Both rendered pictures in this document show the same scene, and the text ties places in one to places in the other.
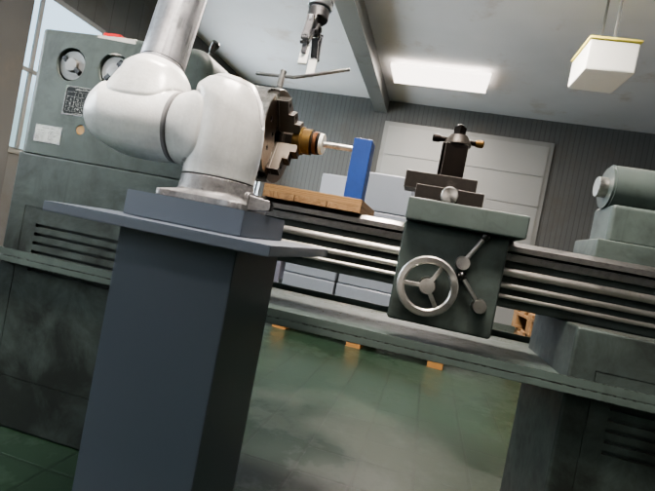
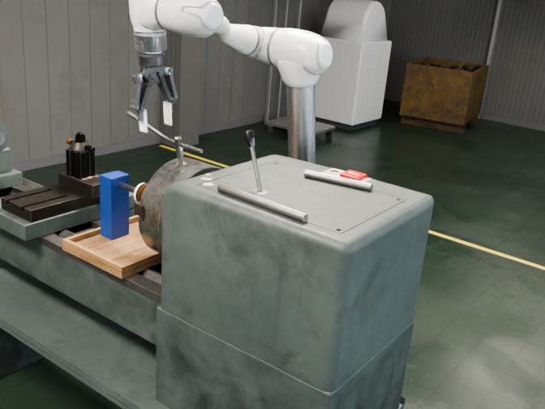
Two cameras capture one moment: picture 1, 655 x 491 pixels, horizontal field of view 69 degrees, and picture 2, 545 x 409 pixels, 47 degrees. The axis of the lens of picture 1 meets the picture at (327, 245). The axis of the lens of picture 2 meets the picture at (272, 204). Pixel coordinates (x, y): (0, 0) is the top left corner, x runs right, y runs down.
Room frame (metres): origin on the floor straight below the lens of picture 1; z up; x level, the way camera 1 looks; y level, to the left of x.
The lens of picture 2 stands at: (3.20, 1.28, 1.80)
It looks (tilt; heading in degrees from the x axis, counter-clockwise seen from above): 20 degrees down; 204
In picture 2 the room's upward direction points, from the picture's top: 5 degrees clockwise
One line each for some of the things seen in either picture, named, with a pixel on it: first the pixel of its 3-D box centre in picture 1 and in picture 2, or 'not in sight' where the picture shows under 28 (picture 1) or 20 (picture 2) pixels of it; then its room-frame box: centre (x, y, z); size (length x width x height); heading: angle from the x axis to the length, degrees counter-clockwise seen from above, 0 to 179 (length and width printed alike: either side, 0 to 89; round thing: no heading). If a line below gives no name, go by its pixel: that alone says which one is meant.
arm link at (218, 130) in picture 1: (222, 129); not in sight; (1.02, 0.27, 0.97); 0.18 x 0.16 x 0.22; 81
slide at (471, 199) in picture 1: (444, 205); (66, 195); (1.48, -0.34, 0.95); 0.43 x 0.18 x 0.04; 169
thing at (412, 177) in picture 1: (440, 185); (85, 182); (1.42, -0.30, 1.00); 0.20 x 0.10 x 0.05; 79
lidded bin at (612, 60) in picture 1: (601, 66); not in sight; (3.62, -1.79, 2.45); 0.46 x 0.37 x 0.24; 167
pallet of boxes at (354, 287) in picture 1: (379, 261); not in sight; (3.97, -0.46, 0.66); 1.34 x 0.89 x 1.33; 73
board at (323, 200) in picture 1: (323, 204); (133, 243); (1.57, 0.04, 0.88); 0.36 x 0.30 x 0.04; 169
